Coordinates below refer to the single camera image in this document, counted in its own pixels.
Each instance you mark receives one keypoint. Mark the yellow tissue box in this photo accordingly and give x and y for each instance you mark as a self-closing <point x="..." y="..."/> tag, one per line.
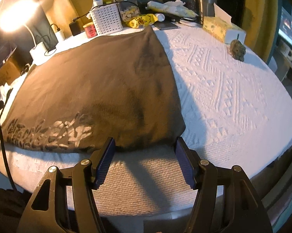
<point x="221" y="27"/>

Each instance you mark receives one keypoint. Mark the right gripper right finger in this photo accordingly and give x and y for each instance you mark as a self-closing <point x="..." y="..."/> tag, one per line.
<point x="226" y="200"/>

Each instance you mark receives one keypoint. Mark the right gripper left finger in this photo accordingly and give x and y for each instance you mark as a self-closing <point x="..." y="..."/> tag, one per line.
<point x="47" y="209"/>

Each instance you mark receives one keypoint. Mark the stainless steel kettle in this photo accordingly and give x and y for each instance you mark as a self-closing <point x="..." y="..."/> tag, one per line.
<point x="205" y="7"/>

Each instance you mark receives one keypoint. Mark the white textured mattress cover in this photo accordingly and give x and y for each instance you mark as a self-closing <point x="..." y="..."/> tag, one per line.
<point x="236" y="113"/>

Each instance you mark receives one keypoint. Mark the clear jar with white lid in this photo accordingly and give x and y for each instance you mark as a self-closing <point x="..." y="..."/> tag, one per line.
<point x="128" y="9"/>

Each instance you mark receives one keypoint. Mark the computer monitor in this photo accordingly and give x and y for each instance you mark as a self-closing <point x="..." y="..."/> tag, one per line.
<point x="285" y="30"/>

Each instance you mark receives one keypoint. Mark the white desk lamp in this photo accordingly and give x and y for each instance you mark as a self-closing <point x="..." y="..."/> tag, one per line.
<point x="17" y="16"/>

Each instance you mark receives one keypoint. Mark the black smartphone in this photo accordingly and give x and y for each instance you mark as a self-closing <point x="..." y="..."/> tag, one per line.
<point x="165" y="25"/>

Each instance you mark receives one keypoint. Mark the yellow snack bag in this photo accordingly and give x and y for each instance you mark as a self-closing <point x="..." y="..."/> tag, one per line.
<point x="142" y="21"/>

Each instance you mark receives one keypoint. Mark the white perforated plastic basket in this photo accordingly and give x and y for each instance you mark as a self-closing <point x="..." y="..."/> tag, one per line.
<point x="106" y="19"/>

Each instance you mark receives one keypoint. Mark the red tin can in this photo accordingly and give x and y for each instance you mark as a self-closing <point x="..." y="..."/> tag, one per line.
<point x="90" y="30"/>

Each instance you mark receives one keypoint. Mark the blue capped bottle in basket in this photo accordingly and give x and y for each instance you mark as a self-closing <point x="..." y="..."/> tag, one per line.
<point x="97" y="3"/>

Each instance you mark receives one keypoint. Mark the white garment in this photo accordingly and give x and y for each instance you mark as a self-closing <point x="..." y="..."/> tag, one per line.
<point x="9" y="92"/>

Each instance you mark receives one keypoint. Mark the dark olive garment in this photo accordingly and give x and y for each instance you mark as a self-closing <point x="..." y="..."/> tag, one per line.
<point x="113" y="86"/>

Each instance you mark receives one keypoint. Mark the white mug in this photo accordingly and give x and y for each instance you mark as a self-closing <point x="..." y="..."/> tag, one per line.
<point x="285" y="49"/>

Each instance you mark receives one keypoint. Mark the cardboard box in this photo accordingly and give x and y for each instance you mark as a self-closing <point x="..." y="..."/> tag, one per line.
<point x="8" y="73"/>

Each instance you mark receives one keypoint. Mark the white charger plug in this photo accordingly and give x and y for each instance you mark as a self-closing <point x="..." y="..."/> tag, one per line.
<point x="60" y="36"/>

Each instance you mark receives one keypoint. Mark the white and yellow plastic package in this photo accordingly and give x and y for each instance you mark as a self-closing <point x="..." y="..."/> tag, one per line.
<point x="176" y="8"/>

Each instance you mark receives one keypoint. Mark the black power adapter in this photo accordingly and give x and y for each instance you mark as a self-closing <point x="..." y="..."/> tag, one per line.
<point x="75" y="28"/>

